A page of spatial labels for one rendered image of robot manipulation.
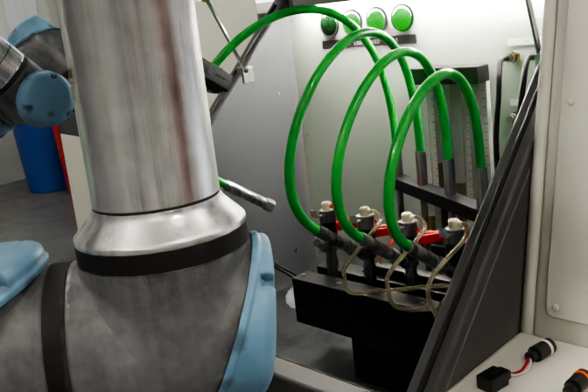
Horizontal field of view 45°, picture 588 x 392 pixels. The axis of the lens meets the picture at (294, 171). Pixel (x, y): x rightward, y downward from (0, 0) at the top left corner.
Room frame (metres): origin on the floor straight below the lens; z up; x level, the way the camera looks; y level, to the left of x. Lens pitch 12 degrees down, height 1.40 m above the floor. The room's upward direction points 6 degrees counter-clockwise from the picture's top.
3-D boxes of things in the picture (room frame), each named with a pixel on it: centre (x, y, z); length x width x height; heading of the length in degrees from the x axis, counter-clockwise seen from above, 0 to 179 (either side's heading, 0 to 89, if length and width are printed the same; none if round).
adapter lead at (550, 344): (0.74, -0.23, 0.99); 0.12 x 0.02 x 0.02; 125
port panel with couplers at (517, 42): (1.14, -0.40, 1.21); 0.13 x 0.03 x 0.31; 45
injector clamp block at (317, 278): (1.04, -0.13, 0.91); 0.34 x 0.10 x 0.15; 45
